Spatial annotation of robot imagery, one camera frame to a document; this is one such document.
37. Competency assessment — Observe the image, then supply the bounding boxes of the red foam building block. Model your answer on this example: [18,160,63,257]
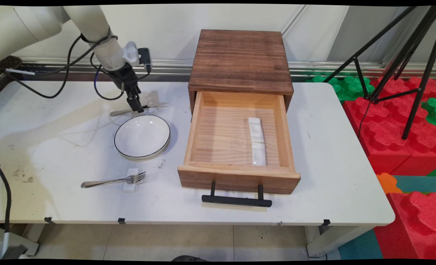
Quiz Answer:
[342,77,436,176]
[374,191,436,260]

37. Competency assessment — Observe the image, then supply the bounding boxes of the black metal drawer handle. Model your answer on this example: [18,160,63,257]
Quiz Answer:
[202,180,273,208]

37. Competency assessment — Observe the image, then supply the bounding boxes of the black tripod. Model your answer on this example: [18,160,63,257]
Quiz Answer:
[323,6,436,140]

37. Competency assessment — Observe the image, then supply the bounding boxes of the orange foam mat piece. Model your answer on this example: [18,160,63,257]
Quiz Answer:
[376,173,402,195]

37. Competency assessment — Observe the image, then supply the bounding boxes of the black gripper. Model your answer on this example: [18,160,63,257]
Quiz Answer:
[109,64,145,113]

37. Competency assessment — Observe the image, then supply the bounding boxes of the white ceramic cutlery rest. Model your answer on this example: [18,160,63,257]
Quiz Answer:
[248,117,266,144]
[252,142,267,167]

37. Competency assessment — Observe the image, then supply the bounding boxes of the silver metal fork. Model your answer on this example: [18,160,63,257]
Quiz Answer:
[81,172,147,189]

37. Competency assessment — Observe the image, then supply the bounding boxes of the translucent white cutlery rest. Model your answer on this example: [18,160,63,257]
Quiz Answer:
[144,92,160,109]

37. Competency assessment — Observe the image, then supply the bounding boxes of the green foam building block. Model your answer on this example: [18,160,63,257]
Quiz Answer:
[421,98,436,129]
[306,75,375,102]

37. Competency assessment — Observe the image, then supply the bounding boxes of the black cable with blue section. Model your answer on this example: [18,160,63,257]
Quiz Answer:
[90,53,152,101]

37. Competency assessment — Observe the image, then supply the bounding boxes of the white plate with black rim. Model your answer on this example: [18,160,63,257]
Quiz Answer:
[114,114,171,161]

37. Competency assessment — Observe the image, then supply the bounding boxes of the white table leg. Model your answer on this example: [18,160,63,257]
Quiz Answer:
[306,225,362,258]
[21,223,45,243]

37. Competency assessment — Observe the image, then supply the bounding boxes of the dark wooden cabinet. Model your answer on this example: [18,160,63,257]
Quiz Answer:
[188,29,295,113]

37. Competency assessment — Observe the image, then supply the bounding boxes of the teal foam mat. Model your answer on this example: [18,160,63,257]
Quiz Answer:
[338,229,383,260]
[393,166,436,195]

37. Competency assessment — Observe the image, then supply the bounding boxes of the thin black cable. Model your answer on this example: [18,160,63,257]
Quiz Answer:
[4,35,119,99]

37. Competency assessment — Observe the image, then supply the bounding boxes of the thick black cable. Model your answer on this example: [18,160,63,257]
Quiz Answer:
[0,158,12,236]

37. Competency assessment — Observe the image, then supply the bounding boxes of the light wooden drawer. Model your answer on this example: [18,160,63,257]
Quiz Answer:
[177,91,301,195]

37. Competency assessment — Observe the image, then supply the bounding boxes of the aluminium wall rail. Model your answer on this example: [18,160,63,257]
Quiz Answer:
[19,57,436,82]

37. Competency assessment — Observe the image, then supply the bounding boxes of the grey metal base bracket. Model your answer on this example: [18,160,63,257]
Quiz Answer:
[0,225,40,260]

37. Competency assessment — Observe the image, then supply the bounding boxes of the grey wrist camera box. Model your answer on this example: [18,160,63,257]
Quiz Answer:
[138,48,152,73]

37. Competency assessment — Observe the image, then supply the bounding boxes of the silver serrated table knife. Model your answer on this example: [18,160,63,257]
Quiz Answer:
[110,102,169,117]

